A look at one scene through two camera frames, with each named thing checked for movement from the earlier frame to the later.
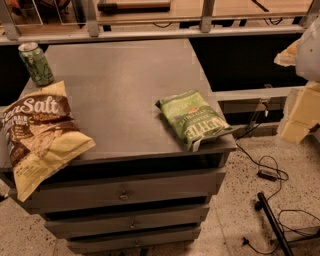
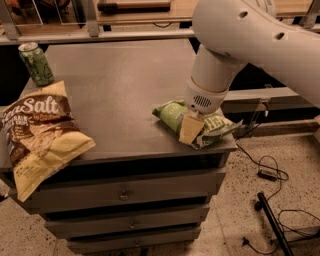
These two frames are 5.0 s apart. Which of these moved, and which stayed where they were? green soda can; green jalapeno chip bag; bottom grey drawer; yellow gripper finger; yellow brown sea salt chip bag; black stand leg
Moved: yellow gripper finger; green jalapeno chip bag
Stayed: green soda can; yellow brown sea salt chip bag; bottom grey drawer; black stand leg
